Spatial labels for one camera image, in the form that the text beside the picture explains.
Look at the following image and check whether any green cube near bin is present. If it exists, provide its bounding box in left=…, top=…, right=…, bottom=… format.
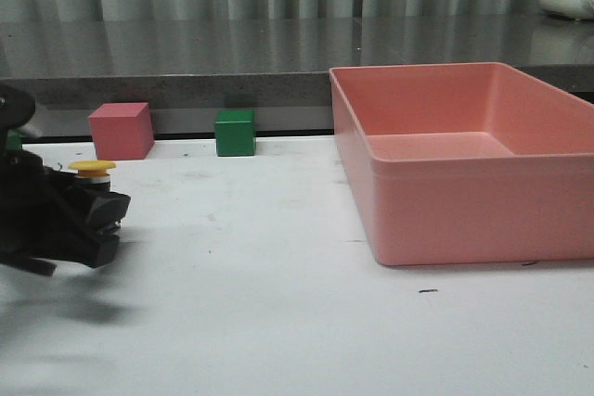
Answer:
left=214, top=109, right=256, bottom=157

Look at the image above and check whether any pink plastic bin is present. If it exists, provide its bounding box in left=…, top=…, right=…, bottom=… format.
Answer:
left=329, top=62, right=593, bottom=266

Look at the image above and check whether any yellow push button switch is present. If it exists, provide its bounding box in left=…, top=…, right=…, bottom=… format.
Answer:
left=68, top=160, right=123, bottom=233

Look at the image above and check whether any pink wooden cube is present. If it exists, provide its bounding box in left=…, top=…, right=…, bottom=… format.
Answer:
left=88, top=102, right=154, bottom=160

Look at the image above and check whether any grey stone counter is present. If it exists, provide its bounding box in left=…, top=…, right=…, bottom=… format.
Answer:
left=1, top=14, right=593, bottom=110

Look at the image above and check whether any green cube far left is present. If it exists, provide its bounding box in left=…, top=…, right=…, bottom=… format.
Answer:
left=6, top=131, right=22, bottom=150

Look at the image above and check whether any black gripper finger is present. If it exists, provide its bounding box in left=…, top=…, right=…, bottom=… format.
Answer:
left=41, top=211, right=120, bottom=268
left=50, top=171, right=131, bottom=229

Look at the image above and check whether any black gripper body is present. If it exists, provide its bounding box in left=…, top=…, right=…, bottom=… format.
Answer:
left=1, top=84, right=56, bottom=276

